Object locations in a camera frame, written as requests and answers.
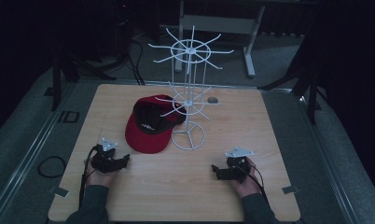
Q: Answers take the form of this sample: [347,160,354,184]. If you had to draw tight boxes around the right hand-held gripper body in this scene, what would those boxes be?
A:
[221,146,256,184]

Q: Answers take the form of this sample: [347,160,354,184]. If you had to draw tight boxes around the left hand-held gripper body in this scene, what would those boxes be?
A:
[90,137,124,175]

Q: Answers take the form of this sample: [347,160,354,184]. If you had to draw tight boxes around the red and black cap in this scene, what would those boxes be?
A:
[124,94,188,155]

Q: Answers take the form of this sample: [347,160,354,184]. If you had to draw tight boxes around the white wire display rack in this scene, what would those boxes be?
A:
[147,25,235,151]

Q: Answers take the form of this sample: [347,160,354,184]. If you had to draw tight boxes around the person's left hand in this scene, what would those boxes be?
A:
[83,158,120,189]

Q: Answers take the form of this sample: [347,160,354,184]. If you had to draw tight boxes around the person's right hand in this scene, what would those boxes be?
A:
[228,157,262,199]

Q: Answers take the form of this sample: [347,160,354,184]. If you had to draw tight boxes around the grey tape strip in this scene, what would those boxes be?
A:
[48,185,70,199]
[281,185,301,195]

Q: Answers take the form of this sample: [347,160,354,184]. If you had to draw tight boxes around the black tripod stand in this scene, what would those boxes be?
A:
[257,59,331,126]
[49,43,117,112]

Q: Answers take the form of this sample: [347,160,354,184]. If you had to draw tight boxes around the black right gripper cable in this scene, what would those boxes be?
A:
[236,163,271,204]

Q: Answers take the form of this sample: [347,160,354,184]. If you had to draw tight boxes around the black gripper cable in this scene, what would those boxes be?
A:
[236,163,271,204]
[78,145,100,210]

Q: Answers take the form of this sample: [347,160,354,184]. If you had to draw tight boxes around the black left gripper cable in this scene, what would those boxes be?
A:
[78,145,100,210]

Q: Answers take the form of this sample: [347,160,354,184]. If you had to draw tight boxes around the black coiled floor cable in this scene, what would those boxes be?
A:
[36,155,68,179]

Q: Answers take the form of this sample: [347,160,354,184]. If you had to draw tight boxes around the metal floor rail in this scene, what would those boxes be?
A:
[0,83,79,222]
[261,88,362,224]

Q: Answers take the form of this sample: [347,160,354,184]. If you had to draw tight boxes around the black floor cables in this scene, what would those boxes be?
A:
[123,34,146,86]

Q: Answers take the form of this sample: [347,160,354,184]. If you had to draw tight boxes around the white desk frame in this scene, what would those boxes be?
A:
[174,0,268,78]

